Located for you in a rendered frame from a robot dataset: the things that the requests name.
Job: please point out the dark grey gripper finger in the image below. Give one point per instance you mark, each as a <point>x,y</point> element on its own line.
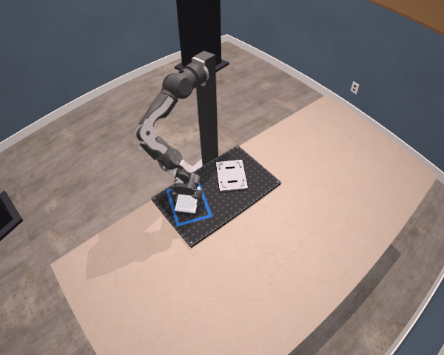
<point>197,195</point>
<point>175,195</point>

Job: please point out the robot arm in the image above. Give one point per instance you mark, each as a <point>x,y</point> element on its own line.
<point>176,86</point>

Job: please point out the blue rectangular tape outline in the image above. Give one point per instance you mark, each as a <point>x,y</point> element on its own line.
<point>189,221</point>

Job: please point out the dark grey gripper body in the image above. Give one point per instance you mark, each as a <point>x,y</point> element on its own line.
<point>187,188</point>

